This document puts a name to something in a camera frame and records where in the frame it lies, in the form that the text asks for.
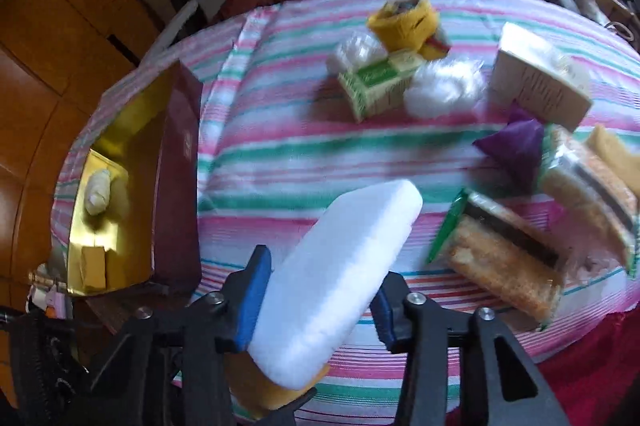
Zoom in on clear bag of white cotton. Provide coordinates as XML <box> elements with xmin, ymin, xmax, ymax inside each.
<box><xmin>402</xmin><ymin>59</ymin><xmax>486</xmax><ymax>117</ymax></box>
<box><xmin>327</xmin><ymin>31</ymin><xmax>388</xmax><ymax>74</ymax></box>

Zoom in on black bag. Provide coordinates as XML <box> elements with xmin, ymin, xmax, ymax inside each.
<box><xmin>0</xmin><ymin>306</ymin><xmax>91</xmax><ymax>426</ymax></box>

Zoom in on green and white soap box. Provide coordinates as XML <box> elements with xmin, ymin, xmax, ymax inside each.
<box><xmin>337</xmin><ymin>49</ymin><xmax>426</xmax><ymax>123</ymax></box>

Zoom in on red cloth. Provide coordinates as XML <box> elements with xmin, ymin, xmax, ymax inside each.
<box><xmin>445</xmin><ymin>311</ymin><xmax>640</xmax><ymax>426</ymax></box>

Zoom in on wooden wardrobe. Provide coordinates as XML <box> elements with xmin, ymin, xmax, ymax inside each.
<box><xmin>0</xmin><ymin>0</ymin><xmax>171</xmax><ymax>307</ymax></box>

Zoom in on maroon box with gold interior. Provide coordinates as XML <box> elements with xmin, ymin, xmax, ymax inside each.
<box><xmin>65</xmin><ymin>59</ymin><xmax>203</xmax><ymax>302</ymax></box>

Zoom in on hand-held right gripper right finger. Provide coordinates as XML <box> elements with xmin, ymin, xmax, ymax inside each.
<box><xmin>370</xmin><ymin>271</ymin><xmax>571</xmax><ymax>426</ymax></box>

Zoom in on beige carton box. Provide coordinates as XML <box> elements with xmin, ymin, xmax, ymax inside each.
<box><xmin>487</xmin><ymin>22</ymin><xmax>593</xmax><ymax>132</ymax></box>

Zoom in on purple pouch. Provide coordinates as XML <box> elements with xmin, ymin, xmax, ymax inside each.
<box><xmin>472</xmin><ymin>104</ymin><xmax>546</xmax><ymax>194</ymax></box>

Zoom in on white plastic-wrapped bundle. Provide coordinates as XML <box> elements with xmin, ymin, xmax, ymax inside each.
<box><xmin>84</xmin><ymin>169</ymin><xmax>113</xmax><ymax>216</ymax></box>

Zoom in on striped bed sheet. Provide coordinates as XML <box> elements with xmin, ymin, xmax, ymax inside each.
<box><xmin>52</xmin><ymin>0</ymin><xmax>640</xmax><ymax>422</ymax></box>

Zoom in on white foam sponge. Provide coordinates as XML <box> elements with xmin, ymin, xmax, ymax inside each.
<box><xmin>247</xmin><ymin>179</ymin><xmax>423</xmax><ymax>391</ymax></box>

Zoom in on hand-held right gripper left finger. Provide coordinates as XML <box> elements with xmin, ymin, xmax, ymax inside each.
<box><xmin>75</xmin><ymin>245</ymin><xmax>273</xmax><ymax>426</ymax></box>

